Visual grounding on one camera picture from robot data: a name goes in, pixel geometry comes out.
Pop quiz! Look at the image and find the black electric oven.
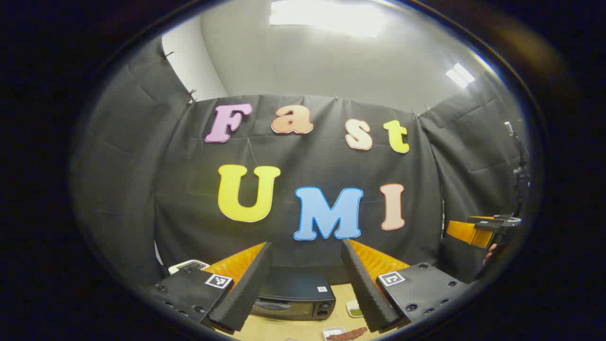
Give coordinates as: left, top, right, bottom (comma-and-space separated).
251, 268, 337, 322

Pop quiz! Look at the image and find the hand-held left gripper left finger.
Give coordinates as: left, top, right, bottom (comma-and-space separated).
147, 242, 274, 334

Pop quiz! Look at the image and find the small ceiling light panel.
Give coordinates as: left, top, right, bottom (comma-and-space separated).
445, 63, 476, 89

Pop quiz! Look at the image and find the brown meat steak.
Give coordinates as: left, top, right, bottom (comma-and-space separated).
327, 327, 368, 341

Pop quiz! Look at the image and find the black stand pole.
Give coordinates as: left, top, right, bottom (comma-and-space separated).
504, 121, 532, 216

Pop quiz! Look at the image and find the large ceiling light panel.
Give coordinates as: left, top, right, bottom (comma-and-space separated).
269, 0, 388, 38

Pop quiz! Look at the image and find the white toaster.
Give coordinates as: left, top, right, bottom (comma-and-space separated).
168, 259, 210, 275

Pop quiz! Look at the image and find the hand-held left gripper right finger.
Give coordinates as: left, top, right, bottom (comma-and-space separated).
341, 238, 470, 333

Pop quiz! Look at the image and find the black backdrop cloth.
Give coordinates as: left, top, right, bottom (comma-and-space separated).
71, 38, 531, 289

